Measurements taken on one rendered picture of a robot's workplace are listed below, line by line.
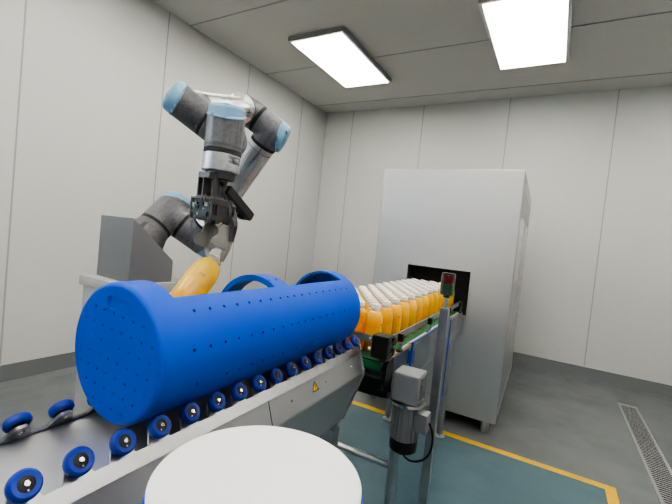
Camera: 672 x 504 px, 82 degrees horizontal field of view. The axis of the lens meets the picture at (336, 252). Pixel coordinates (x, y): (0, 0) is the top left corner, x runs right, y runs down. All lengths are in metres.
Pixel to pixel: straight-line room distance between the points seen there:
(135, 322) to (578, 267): 5.08
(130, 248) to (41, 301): 2.24
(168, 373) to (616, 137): 5.38
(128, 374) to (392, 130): 5.63
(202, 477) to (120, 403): 0.35
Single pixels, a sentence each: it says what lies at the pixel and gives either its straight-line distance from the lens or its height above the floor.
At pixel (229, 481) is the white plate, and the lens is 0.60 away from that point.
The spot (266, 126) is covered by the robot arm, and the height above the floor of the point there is 1.78.
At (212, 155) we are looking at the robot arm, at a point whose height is 1.53.
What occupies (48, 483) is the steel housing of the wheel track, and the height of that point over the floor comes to 0.93.
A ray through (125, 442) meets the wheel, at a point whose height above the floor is 0.97.
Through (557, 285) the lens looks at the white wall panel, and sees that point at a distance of 5.46.
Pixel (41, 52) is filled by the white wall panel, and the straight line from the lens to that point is 3.98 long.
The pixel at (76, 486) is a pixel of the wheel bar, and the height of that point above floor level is 0.93.
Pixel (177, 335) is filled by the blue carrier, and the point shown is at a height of 1.15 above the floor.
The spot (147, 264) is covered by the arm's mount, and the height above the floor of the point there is 1.18.
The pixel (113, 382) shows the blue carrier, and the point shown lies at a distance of 0.92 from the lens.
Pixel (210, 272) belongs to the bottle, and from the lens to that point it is 0.96.
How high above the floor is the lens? 1.37
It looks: 2 degrees down
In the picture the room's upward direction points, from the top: 6 degrees clockwise
